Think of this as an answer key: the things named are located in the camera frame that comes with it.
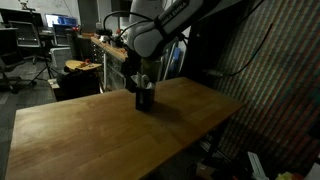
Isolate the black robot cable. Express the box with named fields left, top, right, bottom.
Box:
left=202, top=22, right=275, bottom=78

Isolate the black cable loop at wrist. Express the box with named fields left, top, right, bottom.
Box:
left=102, top=10, right=155, bottom=42

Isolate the mesh back office chair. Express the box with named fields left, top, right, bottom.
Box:
left=8, top=20, right=43, bottom=65

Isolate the black tripod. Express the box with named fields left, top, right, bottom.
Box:
left=27, top=59, right=60, bottom=88

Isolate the small cardboard box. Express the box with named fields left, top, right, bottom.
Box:
left=195, top=161, right=218, bottom=180

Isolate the white plastic strip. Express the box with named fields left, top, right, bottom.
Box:
left=247, top=151, right=268, bottom=180

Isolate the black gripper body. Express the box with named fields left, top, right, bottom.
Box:
left=132, top=55, right=150, bottom=78

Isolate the wooden workbench with drawers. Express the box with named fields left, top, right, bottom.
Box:
left=90, top=35, right=130, bottom=92

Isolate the dark swivel chair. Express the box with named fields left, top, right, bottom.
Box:
left=0, top=55, right=22, bottom=95

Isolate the blue board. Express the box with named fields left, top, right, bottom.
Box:
left=165, top=46, right=185, bottom=80

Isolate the grey office chair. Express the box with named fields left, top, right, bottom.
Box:
left=52, top=23, right=74, bottom=47

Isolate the white paper sheet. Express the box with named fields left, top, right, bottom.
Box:
left=303, top=162, right=320, bottom=180

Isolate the black bag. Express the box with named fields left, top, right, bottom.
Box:
left=55, top=69, right=102, bottom=100

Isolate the black vertical pole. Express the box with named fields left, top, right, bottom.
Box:
left=125, top=59, right=138, bottom=94

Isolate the lit computer monitor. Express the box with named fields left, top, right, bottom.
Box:
left=44, top=13, right=79, bottom=29

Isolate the round wooden stool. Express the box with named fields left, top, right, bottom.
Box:
left=65, top=58, right=103, bottom=72

